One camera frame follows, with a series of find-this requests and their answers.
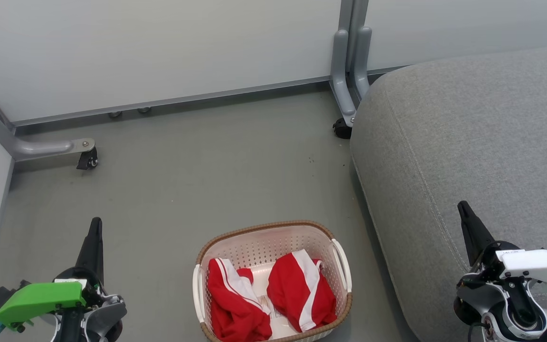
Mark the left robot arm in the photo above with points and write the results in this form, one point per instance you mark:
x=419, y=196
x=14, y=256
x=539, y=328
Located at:
x=107, y=313

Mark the white perforated laundry basket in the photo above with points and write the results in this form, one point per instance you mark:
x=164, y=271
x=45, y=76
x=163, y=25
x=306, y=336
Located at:
x=264, y=242

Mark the red garment thin white stripes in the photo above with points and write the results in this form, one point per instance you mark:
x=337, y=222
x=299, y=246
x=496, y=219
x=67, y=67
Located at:
x=231, y=308

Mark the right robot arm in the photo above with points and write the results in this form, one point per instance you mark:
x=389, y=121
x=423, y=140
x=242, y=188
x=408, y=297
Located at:
x=515, y=313

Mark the paper label sticker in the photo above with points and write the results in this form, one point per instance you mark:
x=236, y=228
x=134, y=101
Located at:
x=266, y=304

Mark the grey fabric sofa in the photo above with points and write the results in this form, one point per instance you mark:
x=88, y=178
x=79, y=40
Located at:
x=468, y=142

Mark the grey partition base rail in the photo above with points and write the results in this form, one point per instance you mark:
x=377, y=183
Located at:
x=183, y=100

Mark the red garment wide white stripe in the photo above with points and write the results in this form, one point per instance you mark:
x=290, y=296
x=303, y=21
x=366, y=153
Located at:
x=292, y=289

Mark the small round levelling foot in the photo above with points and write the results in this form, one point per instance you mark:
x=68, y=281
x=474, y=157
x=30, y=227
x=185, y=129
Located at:
x=115, y=114
x=144, y=109

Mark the grey curved partition leg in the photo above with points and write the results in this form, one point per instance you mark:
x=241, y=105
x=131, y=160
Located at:
x=363, y=61
x=41, y=148
x=340, y=80

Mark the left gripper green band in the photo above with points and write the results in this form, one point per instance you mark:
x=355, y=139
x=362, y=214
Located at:
x=41, y=299

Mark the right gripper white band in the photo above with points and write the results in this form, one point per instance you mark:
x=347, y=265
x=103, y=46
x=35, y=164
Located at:
x=534, y=263

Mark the black caster wheel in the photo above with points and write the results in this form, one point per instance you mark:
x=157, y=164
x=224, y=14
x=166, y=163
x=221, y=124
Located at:
x=88, y=161
x=342, y=129

